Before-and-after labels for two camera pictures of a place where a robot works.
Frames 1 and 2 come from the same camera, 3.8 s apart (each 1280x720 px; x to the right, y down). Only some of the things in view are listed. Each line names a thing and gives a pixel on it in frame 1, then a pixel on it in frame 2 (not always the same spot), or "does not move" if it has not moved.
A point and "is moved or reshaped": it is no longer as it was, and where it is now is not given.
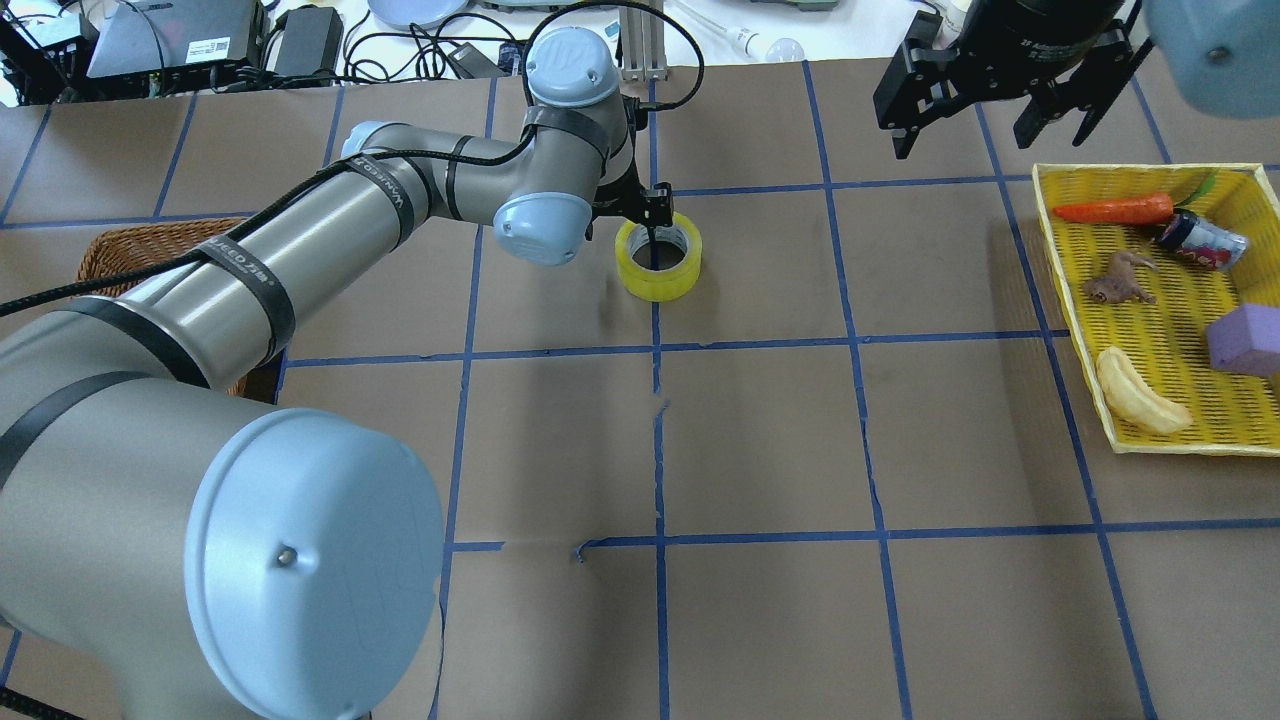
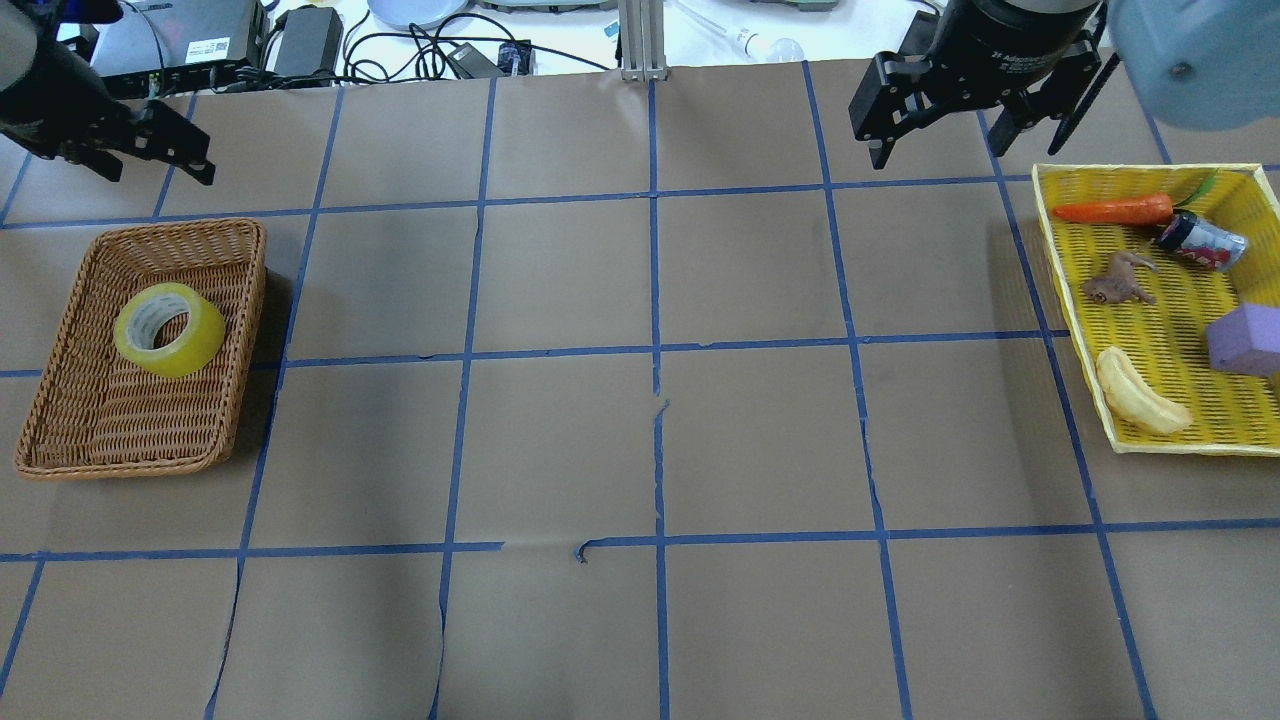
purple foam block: x=1246 y=340 does not move
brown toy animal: x=1119 y=285 does not move
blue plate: x=426 y=14 does not move
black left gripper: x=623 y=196 to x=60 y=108
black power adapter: x=311 y=40 does not move
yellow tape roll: x=659 y=286 is moved or reshaped
